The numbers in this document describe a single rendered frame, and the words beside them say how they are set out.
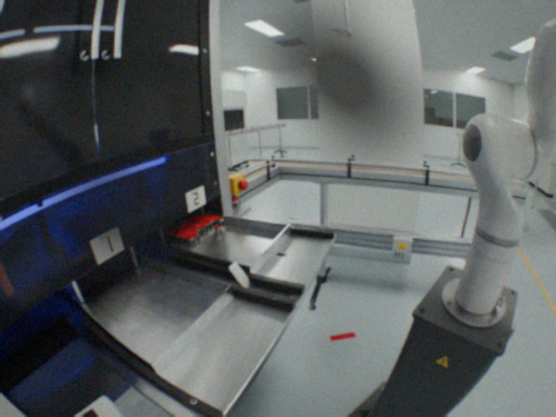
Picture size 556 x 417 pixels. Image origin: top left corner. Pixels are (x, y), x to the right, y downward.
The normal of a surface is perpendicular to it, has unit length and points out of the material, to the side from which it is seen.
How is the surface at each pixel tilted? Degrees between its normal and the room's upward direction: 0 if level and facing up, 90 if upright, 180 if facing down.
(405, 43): 90
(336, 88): 90
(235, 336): 0
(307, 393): 0
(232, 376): 0
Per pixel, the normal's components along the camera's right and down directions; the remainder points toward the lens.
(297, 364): -0.05, -0.94
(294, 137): -0.41, 0.34
